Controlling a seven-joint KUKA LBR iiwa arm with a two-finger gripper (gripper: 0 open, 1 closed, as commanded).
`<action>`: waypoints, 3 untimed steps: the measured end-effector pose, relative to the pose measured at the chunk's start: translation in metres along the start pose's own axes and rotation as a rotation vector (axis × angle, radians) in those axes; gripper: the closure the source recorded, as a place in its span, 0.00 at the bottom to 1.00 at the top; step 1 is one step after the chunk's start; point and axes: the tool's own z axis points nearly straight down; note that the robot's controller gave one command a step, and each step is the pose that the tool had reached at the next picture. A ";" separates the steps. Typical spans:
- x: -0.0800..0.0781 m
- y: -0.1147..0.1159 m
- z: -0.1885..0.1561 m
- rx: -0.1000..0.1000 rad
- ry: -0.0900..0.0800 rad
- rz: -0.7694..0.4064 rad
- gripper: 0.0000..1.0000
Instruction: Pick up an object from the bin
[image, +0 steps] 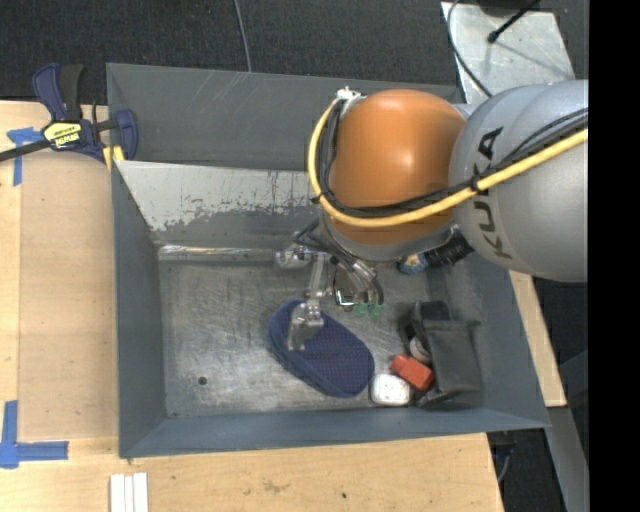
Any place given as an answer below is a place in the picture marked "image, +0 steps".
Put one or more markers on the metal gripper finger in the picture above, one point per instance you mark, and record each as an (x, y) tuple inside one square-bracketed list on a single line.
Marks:
[(306, 320), (290, 259)]

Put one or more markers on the dark blue oval case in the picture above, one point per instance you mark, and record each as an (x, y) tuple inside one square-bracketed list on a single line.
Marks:
[(335, 360)]

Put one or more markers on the blue and yellow round thing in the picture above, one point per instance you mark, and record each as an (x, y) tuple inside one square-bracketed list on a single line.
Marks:
[(411, 265)]

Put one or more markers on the white and black round thing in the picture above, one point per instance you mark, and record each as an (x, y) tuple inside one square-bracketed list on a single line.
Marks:
[(419, 350)]

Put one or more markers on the grey metal bin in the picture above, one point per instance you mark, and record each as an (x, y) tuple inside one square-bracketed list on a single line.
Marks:
[(210, 325)]

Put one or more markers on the red-orange small block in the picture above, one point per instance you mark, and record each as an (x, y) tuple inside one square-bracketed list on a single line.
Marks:
[(414, 372)]

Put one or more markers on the white small box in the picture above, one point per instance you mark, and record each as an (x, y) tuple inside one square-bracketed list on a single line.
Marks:
[(390, 390)]

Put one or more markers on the black pouch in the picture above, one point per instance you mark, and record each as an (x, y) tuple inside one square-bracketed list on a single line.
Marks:
[(455, 355)]

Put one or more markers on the black cylinder on white bracket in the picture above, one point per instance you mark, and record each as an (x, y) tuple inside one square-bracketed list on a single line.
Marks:
[(447, 252)]

